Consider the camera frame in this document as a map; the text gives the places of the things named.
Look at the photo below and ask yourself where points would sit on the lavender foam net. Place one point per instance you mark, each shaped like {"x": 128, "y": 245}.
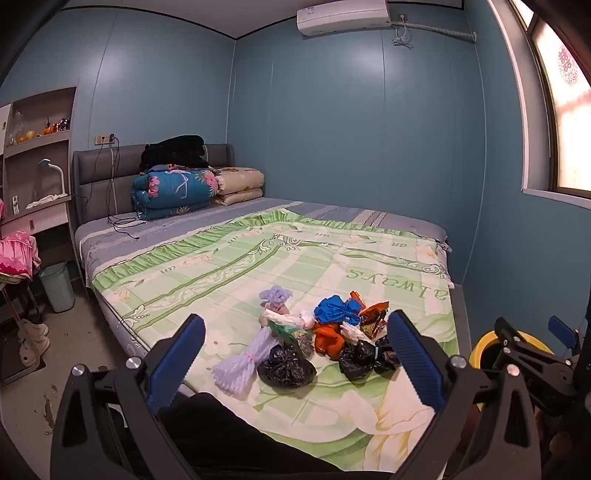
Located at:
{"x": 273, "y": 295}

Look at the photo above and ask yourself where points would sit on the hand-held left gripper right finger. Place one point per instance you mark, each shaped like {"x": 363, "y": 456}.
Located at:
{"x": 415, "y": 364}

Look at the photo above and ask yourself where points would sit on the white slippers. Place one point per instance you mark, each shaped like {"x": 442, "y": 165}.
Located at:
{"x": 33, "y": 341}

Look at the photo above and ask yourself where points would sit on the blue plastic bag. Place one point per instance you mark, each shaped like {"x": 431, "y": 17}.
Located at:
{"x": 334, "y": 310}

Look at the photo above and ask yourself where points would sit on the orange snack wrapper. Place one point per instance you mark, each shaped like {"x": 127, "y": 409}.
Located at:
{"x": 371, "y": 316}

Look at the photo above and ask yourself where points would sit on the orange fruits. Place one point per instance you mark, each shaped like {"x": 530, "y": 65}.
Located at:
{"x": 27, "y": 136}

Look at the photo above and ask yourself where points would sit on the green floral blanket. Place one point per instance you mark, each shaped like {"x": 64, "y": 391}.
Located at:
{"x": 277, "y": 267}

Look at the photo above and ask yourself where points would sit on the pink cloth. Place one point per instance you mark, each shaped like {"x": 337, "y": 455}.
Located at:
{"x": 16, "y": 256}

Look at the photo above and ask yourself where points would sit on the wall shelf unit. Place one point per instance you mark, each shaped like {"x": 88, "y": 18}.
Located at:
{"x": 46, "y": 147}

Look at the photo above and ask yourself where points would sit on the blue floral folded quilt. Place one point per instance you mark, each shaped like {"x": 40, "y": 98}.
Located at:
{"x": 171, "y": 194}

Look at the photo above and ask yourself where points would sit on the green snack wrapper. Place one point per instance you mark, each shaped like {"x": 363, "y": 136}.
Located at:
{"x": 282, "y": 331}

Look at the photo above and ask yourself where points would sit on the large black plastic bag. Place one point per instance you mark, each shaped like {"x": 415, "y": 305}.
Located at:
{"x": 286, "y": 367}

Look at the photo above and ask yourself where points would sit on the shiny shelf ornaments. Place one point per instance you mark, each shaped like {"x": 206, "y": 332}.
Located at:
{"x": 57, "y": 125}

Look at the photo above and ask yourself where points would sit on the white cloth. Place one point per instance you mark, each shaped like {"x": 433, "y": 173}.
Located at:
{"x": 44, "y": 201}

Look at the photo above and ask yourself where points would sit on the white desk lamp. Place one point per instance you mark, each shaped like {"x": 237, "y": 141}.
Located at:
{"x": 59, "y": 177}

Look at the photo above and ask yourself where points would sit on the yellow trash bin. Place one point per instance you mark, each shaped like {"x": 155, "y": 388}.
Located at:
{"x": 480, "y": 353}

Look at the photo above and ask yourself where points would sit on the black clothing pile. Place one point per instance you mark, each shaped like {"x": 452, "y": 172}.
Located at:
{"x": 175, "y": 150}

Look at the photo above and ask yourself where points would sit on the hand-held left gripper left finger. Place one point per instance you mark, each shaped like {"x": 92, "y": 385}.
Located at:
{"x": 180, "y": 360}

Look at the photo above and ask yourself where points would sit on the white crumpled plastic bag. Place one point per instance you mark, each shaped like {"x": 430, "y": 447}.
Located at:
{"x": 354, "y": 332}

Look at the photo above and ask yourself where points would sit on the white air conditioner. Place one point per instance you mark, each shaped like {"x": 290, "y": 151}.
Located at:
{"x": 344, "y": 17}

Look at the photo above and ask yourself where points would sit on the white twisted plastic bag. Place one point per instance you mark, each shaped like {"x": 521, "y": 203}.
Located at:
{"x": 286, "y": 319}

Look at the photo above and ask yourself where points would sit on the wall socket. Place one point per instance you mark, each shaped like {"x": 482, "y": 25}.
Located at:
{"x": 104, "y": 138}

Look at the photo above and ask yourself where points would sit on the small black plastic bag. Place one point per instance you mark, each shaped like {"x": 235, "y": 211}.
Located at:
{"x": 356, "y": 360}
{"x": 385, "y": 357}

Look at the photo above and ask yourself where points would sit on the orange plastic bag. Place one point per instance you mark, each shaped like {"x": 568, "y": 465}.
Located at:
{"x": 328, "y": 341}

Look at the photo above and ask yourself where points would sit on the wrapped air conditioner pipe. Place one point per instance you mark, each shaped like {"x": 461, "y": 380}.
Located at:
{"x": 438, "y": 28}

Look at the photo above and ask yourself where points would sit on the grey upholstered bed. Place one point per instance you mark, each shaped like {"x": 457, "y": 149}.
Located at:
{"x": 101, "y": 168}

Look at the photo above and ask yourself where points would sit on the beige pillows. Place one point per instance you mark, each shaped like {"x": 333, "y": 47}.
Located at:
{"x": 240, "y": 182}

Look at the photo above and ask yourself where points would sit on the red paper cutout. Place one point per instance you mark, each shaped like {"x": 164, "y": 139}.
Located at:
{"x": 569, "y": 64}

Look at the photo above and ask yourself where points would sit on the pale green waste basket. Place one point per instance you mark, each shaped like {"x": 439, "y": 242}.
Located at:
{"x": 57, "y": 288}

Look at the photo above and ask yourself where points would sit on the window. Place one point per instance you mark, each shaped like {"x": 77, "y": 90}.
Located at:
{"x": 568, "y": 138}

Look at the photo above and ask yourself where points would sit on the grey striped bed sheet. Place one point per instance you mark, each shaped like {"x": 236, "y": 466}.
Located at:
{"x": 323, "y": 212}

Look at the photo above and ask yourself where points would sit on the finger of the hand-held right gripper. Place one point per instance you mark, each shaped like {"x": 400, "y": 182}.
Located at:
{"x": 564, "y": 328}
{"x": 517, "y": 341}

